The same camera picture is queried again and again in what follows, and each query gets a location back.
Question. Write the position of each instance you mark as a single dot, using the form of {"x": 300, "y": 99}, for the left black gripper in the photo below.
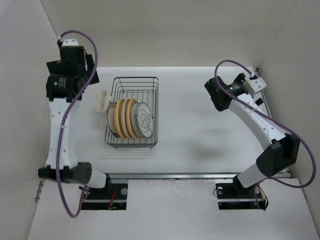
{"x": 90, "y": 68}

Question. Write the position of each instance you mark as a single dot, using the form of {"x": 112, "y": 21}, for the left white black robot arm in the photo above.
{"x": 62, "y": 157}

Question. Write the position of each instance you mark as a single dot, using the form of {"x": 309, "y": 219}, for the yellow bear plate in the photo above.
{"x": 117, "y": 118}

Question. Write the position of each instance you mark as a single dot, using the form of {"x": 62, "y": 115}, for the black wire dish rack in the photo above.
{"x": 143, "y": 89}

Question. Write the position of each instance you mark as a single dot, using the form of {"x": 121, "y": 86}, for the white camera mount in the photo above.
{"x": 67, "y": 42}
{"x": 254, "y": 85}

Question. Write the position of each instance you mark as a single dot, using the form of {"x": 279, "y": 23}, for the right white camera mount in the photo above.
{"x": 254, "y": 85}

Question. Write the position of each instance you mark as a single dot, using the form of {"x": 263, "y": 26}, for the metal rail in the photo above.
{"x": 172, "y": 176}

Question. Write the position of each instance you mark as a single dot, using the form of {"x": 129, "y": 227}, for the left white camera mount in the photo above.
{"x": 67, "y": 42}

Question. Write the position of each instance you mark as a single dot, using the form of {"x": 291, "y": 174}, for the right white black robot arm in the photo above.
{"x": 280, "y": 149}

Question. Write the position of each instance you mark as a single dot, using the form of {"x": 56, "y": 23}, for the white plate green rim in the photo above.
{"x": 110, "y": 121}

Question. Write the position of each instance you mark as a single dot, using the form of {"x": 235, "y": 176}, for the grey patterned plate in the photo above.
{"x": 134, "y": 118}

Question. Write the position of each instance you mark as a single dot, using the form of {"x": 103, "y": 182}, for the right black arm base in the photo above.
{"x": 251, "y": 198}

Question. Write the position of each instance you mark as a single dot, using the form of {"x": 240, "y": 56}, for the white plastic cutlery holder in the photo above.
{"x": 104, "y": 99}

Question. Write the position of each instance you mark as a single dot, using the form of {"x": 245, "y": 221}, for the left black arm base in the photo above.
{"x": 113, "y": 197}

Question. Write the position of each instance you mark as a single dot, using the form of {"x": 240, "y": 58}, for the white plate black outline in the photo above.
{"x": 145, "y": 120}

